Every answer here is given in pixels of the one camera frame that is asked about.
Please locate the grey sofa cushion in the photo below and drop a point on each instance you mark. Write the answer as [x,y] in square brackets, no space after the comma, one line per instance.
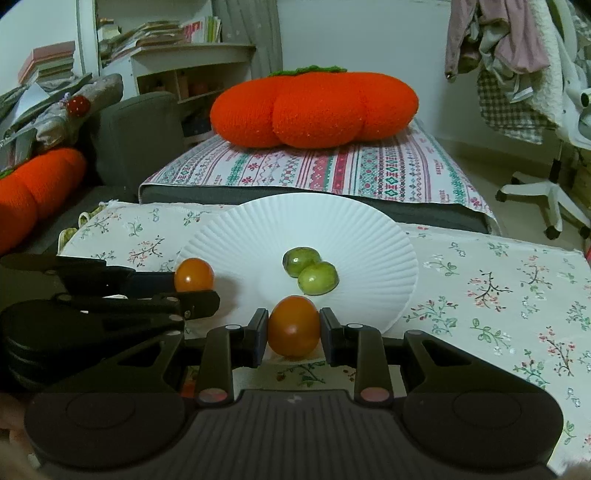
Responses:
[134,138]

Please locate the white office chair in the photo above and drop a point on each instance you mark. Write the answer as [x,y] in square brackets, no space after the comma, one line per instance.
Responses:
[545,189]

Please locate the white shelf unit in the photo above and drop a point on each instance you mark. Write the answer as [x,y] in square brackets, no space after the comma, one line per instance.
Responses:
[194,57]

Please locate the orange knitted cushion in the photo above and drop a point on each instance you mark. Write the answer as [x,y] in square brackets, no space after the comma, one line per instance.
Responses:
[32,194]

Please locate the pile of books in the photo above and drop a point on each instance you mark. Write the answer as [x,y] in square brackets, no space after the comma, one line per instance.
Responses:
[152,34]

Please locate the large orange tomato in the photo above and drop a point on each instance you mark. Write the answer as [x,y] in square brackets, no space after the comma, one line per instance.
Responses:
[293,326]

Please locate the checked cloth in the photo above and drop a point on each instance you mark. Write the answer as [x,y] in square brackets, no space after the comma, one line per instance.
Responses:
[508,106]

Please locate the grey curtain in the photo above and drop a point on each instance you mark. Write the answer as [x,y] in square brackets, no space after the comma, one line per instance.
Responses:
[258,32]

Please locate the pink garment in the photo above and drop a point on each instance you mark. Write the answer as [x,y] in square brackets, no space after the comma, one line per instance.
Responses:
[508,32]

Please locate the floral table cloth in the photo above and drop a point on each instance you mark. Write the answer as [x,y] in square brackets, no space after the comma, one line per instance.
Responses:
[485,300]

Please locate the large orange pumpkin cushion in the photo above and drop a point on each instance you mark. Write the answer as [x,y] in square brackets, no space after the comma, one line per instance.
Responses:
[314,106]

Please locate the green jujube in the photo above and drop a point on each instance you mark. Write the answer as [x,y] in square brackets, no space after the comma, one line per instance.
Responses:
[300,260]
[318,278]

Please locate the stack of boxes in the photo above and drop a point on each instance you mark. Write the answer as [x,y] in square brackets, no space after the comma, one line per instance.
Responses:
[48,62]

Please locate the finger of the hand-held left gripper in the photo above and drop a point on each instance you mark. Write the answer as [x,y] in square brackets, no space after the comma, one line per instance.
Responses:
[152,282]
[198,303]

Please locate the grey plush toy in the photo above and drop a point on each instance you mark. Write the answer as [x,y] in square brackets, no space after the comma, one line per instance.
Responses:
[99,92]

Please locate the white paper plate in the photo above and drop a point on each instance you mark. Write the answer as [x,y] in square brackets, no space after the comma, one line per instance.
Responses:
[323,221]

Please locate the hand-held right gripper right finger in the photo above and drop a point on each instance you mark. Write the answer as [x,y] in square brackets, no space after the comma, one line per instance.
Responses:
[329,337]

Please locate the striped patterned mattress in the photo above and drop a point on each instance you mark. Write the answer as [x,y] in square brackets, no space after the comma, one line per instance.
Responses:
[323,168]

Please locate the white fleece garment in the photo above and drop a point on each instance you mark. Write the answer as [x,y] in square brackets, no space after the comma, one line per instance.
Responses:
[556,69]

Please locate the small orange tomato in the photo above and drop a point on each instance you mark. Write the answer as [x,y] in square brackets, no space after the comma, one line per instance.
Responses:
[194,275]

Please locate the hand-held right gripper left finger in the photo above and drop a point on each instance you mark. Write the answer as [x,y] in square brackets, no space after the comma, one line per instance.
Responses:
[259,339]

